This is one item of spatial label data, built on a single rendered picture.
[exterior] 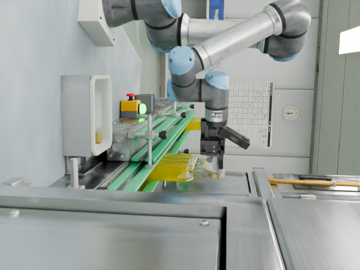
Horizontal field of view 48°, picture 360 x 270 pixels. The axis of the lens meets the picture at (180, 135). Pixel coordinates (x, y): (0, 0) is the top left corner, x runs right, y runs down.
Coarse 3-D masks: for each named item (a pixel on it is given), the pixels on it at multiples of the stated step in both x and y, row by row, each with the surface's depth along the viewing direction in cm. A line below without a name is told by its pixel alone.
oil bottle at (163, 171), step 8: (160, 168) 139; (168, 168) 138; (176, 168) 138; (184, 168) 138; (192, 168) 139; (152, 176) 140; (160, 176) 139; (168, 176) 139; (176, 176) 139; (184, 176) 138; (192, 176) 139
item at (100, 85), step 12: (96, 84) 124; (108, 84) 123; (96, 96) 124; (108, 96) 124; (96, 108) 125; (108, 108) 125; (96, 120) 125; (108, 120) 125; (108, 132) 126; (96, 144) 122; (108, 144) 124
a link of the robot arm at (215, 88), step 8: (208, 72) 126; (216, 72) 126; (224, 72) 126; (208, 80) 124; (216, 80) 122; (224, 80) 123; (208, 88) 124; (216, 88) 123; (224, 88) 124; (208, 96) 125; (216, 96) 124; (224, 96) 125; (208, 104) 127; (216, 104) 125; (224, 104) 126
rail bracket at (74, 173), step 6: (72, 162) 64; (72, 168) 64; (72, 174) 65; (12, 180) 66; (18, 180) 67; (24, 180) 68; (72, 180) 65; (72, 186) 65; (78, 186) 65; (84, 186) 66
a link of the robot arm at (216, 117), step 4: (208, 112) 128; (212, 112) 127; (216, 112) 127; (220, 112) 127; (224, 112) 127; (208, 116) 128; (212, 116) 128; (216, 116) 126; (220, 116) 127; (224, 116) 128; (208, 120) 129; (212, 120) 128; (216, 120) 128; (220, 120) 128; (224, 120) 129
